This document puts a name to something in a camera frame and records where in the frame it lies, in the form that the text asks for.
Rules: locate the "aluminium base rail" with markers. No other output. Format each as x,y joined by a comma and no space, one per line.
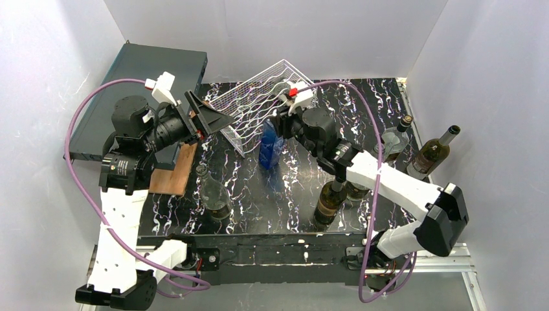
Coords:
311,259

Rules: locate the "clear bottle in rack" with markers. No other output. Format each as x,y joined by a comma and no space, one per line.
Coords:
281,88

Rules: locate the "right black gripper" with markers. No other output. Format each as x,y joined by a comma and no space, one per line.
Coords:
282,127

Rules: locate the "olive wine bottle far right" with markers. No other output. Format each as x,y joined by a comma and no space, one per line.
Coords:
432,154

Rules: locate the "clear square liquor bottle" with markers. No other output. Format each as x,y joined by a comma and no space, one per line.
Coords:
395,139

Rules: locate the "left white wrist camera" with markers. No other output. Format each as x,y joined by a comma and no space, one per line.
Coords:
161,88

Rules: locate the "blue glass bottle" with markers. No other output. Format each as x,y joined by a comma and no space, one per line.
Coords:
271,146

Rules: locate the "clear round bottle front left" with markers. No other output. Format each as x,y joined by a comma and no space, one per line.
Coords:
214,195

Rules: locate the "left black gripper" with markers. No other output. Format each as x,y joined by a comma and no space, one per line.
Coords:
193,120

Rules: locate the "clear short bottle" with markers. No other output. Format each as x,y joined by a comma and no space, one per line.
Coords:
355,192

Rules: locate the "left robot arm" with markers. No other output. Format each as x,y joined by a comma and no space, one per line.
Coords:
121,277

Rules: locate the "brown wooden board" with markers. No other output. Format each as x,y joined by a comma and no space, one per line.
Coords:
173,182

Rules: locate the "white wire wine rack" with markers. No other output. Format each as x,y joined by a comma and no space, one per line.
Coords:
252,102

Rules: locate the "dark green wine bottle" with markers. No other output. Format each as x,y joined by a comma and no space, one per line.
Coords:
331,198

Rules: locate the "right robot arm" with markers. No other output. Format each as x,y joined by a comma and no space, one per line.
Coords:
440,213

